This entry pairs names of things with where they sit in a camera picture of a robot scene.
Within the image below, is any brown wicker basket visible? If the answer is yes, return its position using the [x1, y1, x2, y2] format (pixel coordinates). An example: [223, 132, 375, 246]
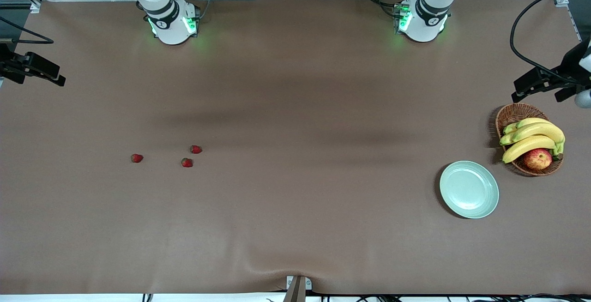
[495, 103, 564, 176]

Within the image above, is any red yellow apple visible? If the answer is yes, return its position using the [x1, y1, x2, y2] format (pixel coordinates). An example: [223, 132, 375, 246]
[523, 148, 553, 170]

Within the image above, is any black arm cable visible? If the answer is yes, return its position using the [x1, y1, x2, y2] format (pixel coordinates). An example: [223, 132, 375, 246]
[0, 16, 54, 45]
[509, 0, 591, 85]

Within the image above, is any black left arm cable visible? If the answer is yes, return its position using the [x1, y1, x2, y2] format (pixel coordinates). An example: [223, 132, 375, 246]
[509, 0, 591, 85]

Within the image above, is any brown table cover mat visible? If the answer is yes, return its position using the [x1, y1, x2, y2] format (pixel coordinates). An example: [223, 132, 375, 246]
[0, 0, 591, 296]

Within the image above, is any grey metal table bracket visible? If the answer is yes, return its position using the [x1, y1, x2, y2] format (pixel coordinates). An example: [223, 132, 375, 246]
[285, 275, 313, 302]

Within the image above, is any mint green round plate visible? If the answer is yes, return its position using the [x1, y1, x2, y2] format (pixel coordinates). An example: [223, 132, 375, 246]
[439, 161, 500, 219]

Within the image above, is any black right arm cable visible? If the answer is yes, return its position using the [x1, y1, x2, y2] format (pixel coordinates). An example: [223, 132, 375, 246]
[0, 16, 54, 45]

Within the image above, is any green-tipped yellow banana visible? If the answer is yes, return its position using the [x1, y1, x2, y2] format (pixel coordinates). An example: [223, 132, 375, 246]
[503, 117, 551, 135]
[500, 122, 566, 146]

